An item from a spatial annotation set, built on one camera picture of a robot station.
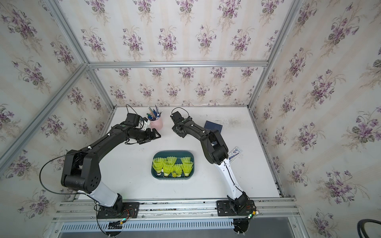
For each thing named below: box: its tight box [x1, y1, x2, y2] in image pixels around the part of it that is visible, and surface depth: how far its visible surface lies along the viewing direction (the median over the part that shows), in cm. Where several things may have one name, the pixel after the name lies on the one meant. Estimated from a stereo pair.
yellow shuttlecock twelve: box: [181, 162, 194, 178], surface depth 83 cm
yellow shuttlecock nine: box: [162, 162, 174, 178], surface depth 83 cm
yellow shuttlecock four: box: [171, 163, 184, 178], surface depth 84 cm
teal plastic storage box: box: [150, 150, 195, 180], surface depth 84 cm
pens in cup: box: [146, 103, 163, 121], surface depth 103 cm
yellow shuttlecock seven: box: [166, 156, 178, 165], surface depth 88 cm
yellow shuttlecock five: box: [152, 157, 164, 174], surface depth 84 cm
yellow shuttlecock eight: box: [180, 156, 192, 164], surface depth 88 cm
